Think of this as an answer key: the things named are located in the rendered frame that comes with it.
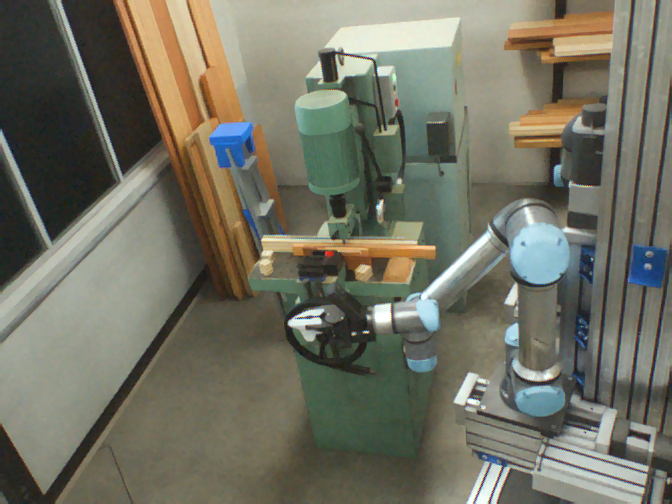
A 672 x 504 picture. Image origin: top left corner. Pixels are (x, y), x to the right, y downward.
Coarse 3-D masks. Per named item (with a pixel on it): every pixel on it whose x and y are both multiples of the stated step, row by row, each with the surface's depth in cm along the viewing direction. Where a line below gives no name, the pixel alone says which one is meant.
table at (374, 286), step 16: (288, 256) 247; (256, 272) 241; (272, 272) 240; (288, 272) 238; (352, 272) 232; (384, 272) 229; (416, 272) 234; (256, 288) 241; (272, 288) 239; (288, 288) 237; (352, 288) 229; (368, 288) 227; (384, 288) 225; (400, 288) 224
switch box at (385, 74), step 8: (384, 72) 231; (392, 72) 232; (384, 80) 230; (392, 80) 233; (376, 88) 232; (384, 88) 231; (392, 88) 233; (376, 96) 234; (384, 96) 233; (392, 96) 233; (376, 104) 235; (384, 104) 235; (392, 104) 234; (384, 112) 236; (392, 112) 236
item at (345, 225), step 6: (348, 204) 239; (354, 204) 239; (348, 210) 236; (354, 210) 239; (330, 216) 234; (348, 216) 232; (330, 222) 230; (336, 222) 230; (342, 222) 229; (348, 222) 232; (354, 222) 239; (330, 228) 231; (336, 228) 231; (342, 228) 230; (348, 228) 232; (330, 234) 233; (342, 234) 232; (348, 234) 232
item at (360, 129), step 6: (360, 126) 202; (360, 132) 203; (366, 138) 209; (366, 144) 211; (372, 156) 218; (378, 168) 226; (378, 174) 230; (378, 180) 236; (384, 180) 235; (390, 180) 236; (378, 186) 236; (384, 186) 235; (390, 186) 236; (378, 192) 238; (384, 192) 237; (390, 192) 238
